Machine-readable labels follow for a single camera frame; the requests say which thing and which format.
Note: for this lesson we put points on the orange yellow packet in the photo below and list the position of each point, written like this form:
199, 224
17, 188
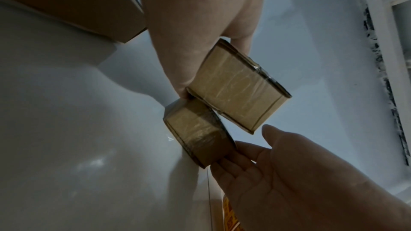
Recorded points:
229, 214

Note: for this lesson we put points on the person's right hand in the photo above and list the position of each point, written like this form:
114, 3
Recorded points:
298, 179

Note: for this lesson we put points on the large taped small cardboard box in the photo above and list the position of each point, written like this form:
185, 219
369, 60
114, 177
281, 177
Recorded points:
234, 90

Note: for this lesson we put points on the white frame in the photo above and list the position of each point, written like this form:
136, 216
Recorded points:
380, 22

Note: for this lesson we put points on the person's left hand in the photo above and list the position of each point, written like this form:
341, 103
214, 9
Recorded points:
199, 9

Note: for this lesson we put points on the person's right forearm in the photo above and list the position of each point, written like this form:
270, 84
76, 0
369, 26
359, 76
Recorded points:
396, 218

